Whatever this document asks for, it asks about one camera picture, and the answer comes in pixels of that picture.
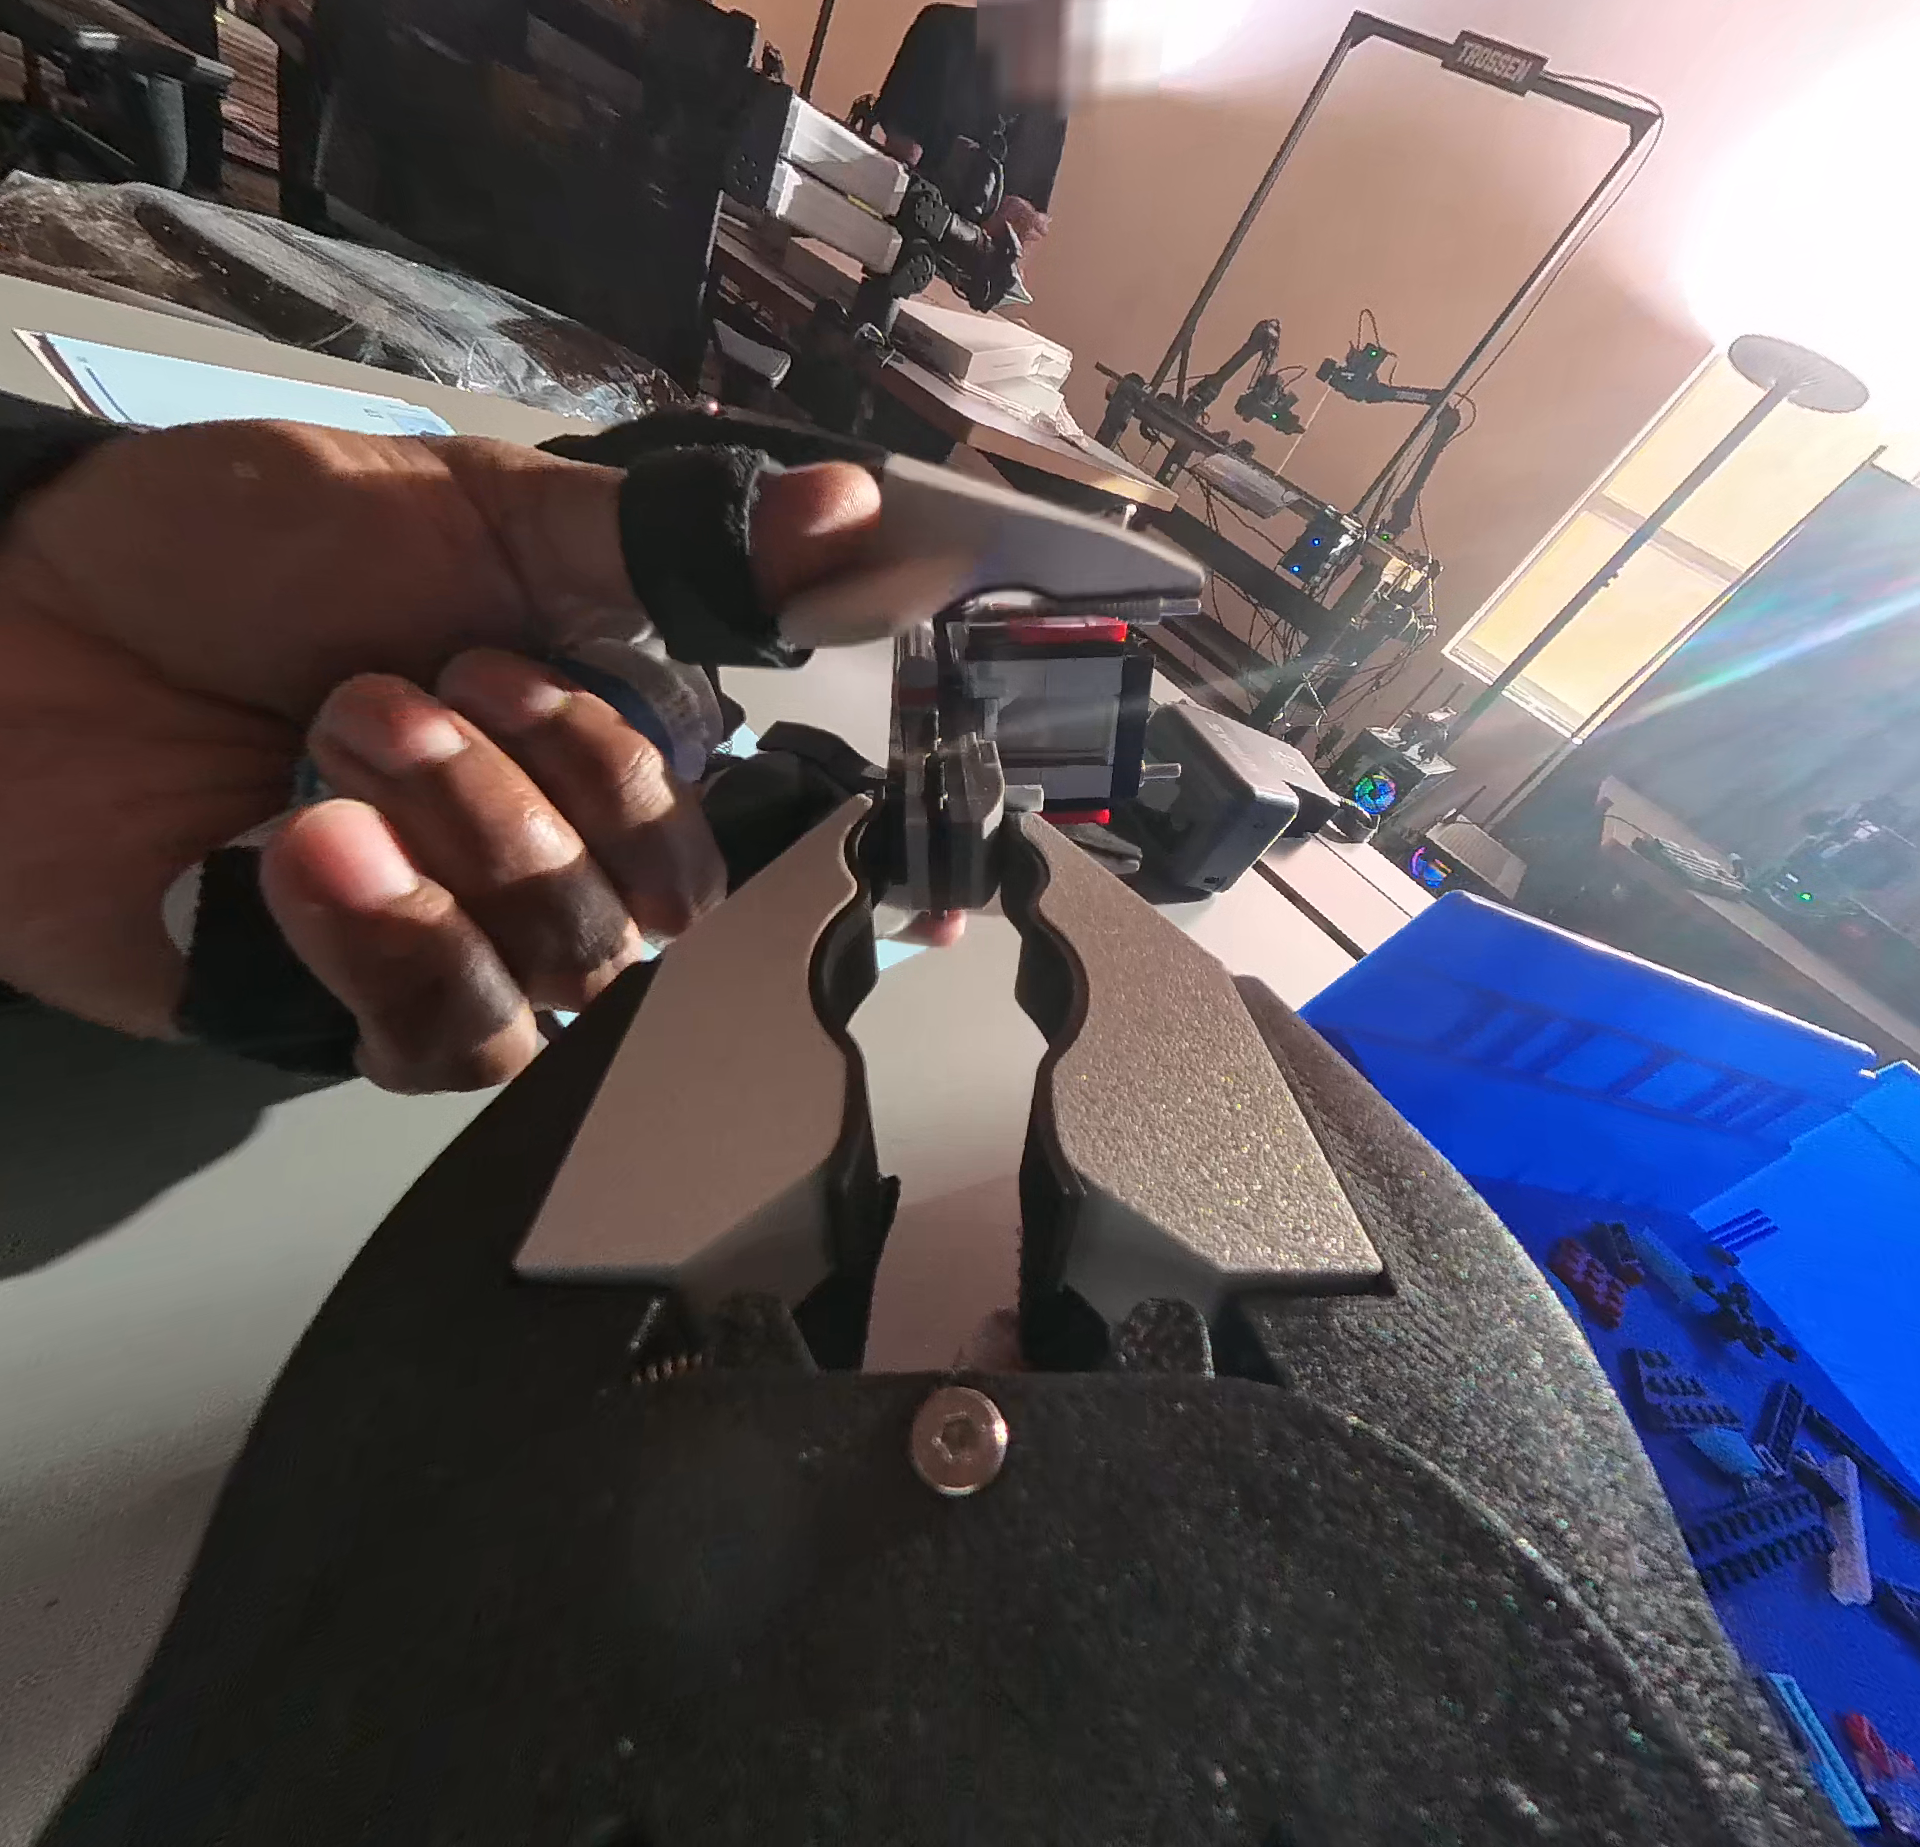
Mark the black equipment rack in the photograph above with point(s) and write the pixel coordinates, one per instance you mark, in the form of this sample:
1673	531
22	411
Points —
1321	557

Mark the blue plastic bin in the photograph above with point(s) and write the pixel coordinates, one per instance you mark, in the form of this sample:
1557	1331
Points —
1575	1037

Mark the toy brick truck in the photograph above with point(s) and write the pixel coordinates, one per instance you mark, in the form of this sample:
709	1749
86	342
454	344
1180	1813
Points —
1035	707

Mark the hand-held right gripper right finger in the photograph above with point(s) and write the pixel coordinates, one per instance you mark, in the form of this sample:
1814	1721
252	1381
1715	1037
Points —
1201	1127

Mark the brown side table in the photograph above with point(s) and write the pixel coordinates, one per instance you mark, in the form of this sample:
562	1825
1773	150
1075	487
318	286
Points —
1021	435

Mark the computer tower with coloured lights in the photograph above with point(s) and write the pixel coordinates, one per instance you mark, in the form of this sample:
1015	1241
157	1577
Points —
1388	789

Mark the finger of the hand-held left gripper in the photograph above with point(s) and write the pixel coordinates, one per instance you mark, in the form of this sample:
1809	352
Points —
1021	541

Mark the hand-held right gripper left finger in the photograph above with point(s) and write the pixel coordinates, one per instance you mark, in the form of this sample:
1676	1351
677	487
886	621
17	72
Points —
705	1127

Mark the pile of loose toy bricks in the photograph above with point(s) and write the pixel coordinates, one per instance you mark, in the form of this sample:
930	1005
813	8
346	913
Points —
1754	1457

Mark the black metal frame stand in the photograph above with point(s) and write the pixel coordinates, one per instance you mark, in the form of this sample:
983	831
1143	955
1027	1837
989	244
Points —
1478	62

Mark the flat white box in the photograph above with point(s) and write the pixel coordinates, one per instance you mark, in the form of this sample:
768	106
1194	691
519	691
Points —
983	340

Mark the black floor lamp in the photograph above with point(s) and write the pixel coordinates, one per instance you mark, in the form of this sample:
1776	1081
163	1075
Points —
1793	376

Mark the person's left forearm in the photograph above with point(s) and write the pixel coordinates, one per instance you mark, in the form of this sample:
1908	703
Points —
52	451

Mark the black office chair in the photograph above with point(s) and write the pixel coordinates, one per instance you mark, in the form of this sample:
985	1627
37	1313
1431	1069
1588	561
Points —
104	62

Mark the stack of white boxes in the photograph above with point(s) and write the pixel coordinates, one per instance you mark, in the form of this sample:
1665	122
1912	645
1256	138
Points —
841	174

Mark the light blue instruction booklet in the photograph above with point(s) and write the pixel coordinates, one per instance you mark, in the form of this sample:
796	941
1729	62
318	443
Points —
224	376

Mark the plastic-wrapped chair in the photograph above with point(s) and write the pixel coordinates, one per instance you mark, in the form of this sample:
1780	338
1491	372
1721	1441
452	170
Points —
301	286

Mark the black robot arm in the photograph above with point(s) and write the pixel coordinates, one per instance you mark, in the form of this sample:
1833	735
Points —
938	234

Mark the bright window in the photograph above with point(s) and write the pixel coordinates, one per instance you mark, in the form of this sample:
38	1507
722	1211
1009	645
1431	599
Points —
1634	557

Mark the black cube camera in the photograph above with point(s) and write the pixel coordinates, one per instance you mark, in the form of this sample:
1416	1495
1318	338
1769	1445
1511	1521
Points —
1223	797

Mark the grey laptop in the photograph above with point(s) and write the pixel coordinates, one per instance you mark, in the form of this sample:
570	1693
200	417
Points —
1334	893

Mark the person's left hand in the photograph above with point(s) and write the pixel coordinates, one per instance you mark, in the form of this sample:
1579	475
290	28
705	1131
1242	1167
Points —
224	601

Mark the black power adapter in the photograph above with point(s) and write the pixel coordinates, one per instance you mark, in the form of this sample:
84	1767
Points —
1321	811

